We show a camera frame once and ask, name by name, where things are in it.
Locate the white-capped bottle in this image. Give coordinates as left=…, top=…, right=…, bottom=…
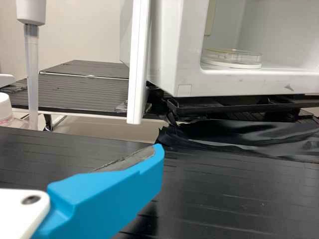
left=0, top=91, right=28, bottom=129

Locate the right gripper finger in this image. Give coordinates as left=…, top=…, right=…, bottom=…
left=31, top=143, right=164, bottom=239

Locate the white pipette stand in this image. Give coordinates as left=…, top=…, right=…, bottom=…
left=0, top=0, right=152, bottom=125

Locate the petri dish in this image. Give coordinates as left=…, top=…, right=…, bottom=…
left=200, top=47, right=263, bottom=69

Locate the long black platform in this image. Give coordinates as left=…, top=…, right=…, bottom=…
left=0, top=125, right=319, bottom=239

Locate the white incubator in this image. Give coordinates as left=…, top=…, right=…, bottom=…
left=119, top=0, right=319, bottom=98

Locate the pipette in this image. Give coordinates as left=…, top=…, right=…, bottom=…
left=15, top=0, right=47, bottom=131

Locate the black tray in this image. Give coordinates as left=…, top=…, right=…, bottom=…
left=166, top=96, right=319, bottom=122

